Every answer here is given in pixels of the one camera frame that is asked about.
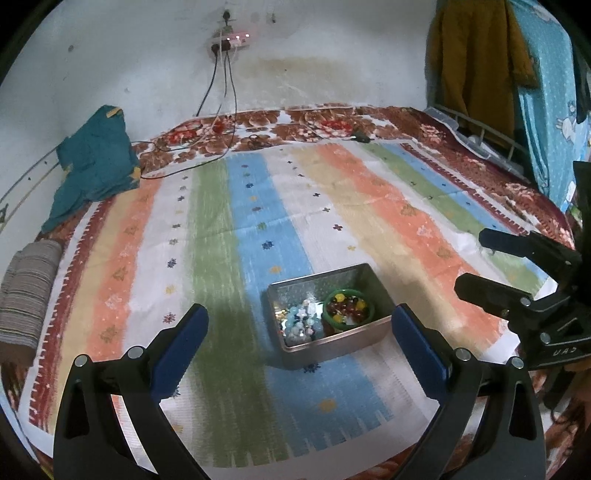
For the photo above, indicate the metal tin box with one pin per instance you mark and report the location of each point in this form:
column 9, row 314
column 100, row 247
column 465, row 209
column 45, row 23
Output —
column 332, row 344

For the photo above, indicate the mustard hanging garment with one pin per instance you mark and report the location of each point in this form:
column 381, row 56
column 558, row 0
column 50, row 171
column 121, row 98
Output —
column 471, row 60

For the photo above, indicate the small black device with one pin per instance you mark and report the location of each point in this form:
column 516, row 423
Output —
column 361, row 137

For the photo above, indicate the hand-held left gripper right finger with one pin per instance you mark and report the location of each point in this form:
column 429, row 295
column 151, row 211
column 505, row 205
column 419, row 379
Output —
column 415, row 350

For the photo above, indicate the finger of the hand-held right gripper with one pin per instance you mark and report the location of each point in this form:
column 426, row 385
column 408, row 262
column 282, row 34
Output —
column 489, row 293
column 508, row 243

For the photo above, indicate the teal cloth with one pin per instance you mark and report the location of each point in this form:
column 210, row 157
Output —
column 97, row 157

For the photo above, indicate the person's right hand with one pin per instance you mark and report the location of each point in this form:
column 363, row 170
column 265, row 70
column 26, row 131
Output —
column 581, row 376

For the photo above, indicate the blue printed cloth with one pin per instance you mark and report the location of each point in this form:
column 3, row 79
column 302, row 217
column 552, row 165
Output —
column 549, row 115

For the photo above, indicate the grey striped pillow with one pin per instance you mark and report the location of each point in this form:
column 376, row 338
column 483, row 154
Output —
column 27, row 295

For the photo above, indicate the colourful striped mat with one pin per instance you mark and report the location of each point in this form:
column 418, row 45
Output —
column 221, row 230

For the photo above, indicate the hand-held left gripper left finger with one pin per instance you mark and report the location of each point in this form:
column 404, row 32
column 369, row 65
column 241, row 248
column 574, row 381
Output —
column 182, row 350

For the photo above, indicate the green bangle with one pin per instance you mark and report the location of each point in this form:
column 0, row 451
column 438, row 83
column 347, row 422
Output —
column 347, row 291

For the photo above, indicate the pink white power strip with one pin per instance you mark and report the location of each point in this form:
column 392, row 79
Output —
column 235, row 40

